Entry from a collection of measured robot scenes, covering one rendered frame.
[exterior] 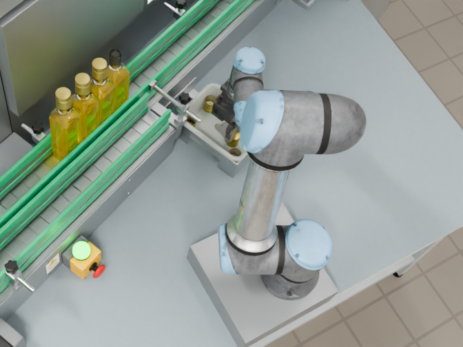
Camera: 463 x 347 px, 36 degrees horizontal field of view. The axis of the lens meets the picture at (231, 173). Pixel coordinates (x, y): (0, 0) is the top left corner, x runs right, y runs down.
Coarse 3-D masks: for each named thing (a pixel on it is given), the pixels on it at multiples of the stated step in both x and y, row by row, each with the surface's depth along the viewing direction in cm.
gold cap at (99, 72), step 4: (96, 60) 162; (100, 60) 162; (104, 60) 162; (92, 64) 161; (96, 64) 162; (100, 64) 162; (104, 64) 162; (92, 68) 162; (96, 68) 161; (100, 68) 161; (104, 68) 162; (92, 72) 164; (96, 72) 162; (100, 72) 162; (104, 72) 163; (92, 76) 165; (96, 76) 164; (100, 76) 164; (104, 76) 164; (100, 80) 165
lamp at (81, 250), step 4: (76, 244) 173; (80, 244) 173; (84, 244) 173; (88, 244) 174; (76, 248) 173; (80, 248) 173; (84, 248) 173; (88, 248) 173; (72, 252) 174; (76, 252) 172; (80, 252) 172; (84, 252) 172; (88, 252) 173; (76, 256) 172; (80, 256) 172; (84, 256) 173; (88, 256) 174; (80, 260) 174
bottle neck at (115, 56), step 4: (112, 52) 167; (116, 52) 168; (120, 52) 167; (112, 56) 166; (116, 56) 169; (120, 56) 166; (112, 60) 166; (116, 60) 166; (120, 60) 167; (112, 64) 168; (116, 64) 168; (120, 64) 169; (112, 68) 169; (116, 68) 169; (120, 68) 170
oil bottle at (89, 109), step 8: (72, 96) 165; (72, 104) 166; (80, 104) 164; (88, 104) 165; (96, 104) 168; (80, 112) 166; (88, 112) 166; (96, 112) 171; (88, 120) 170; (96, 120) 174; (88, 128) 173
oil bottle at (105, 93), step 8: (96, 88) 167; (104, 88) 168; (112, 88) 170; (96, 96) 168; (104, 96) 169; (112, 96) 173; (104, 104) 172; (112, 104) 176; (104, 112) 175; (112, 112) 180; (104, 120) 178
